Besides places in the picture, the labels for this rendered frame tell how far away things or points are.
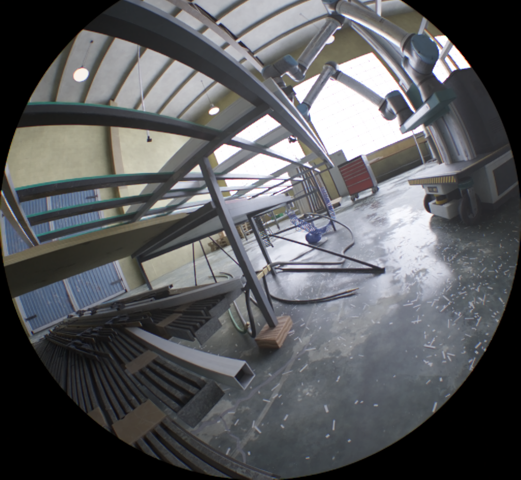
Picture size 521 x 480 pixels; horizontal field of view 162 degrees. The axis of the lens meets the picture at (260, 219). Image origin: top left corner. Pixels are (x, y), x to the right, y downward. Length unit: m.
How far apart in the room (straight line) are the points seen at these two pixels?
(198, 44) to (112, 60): 8.75
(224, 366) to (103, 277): 6.43
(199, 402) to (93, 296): 6.37
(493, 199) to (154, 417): 1.37
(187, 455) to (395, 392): 0.44
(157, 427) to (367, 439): 0.39
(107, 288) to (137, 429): 6.41
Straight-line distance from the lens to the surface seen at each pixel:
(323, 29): 1.39
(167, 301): 0.65
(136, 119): 0.52
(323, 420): 0.53
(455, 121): 1.38
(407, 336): 0.64
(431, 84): 1.19
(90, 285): 6.57
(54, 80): 9.68
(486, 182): 1.24
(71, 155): 8.22
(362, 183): 4.64
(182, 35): 0.37
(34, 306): 6.74
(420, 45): 1.09
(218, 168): 1.27
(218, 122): 0.77
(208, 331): 0.40
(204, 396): 0.24
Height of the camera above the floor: 0.48
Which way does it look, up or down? level
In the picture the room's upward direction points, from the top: 23 degrees counter-clockwise
